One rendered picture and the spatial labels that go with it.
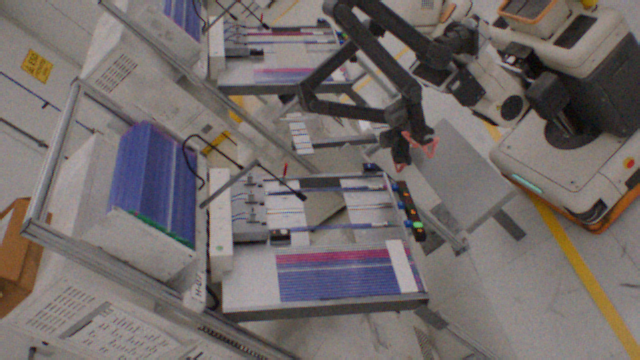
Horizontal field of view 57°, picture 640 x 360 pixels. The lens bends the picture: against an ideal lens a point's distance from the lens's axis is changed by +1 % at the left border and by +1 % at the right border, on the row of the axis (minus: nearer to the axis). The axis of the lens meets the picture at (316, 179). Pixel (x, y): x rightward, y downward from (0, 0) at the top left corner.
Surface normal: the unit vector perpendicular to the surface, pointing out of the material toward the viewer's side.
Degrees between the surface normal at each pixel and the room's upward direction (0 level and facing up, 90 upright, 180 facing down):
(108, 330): 88
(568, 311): 0
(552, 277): 0
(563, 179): 0
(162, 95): 90
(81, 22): 90
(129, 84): 90
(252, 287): 45
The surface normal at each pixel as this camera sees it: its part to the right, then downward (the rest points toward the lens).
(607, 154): -0.66, -0.51
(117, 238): 0.14, 0.64
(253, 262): 0.07, -0.77
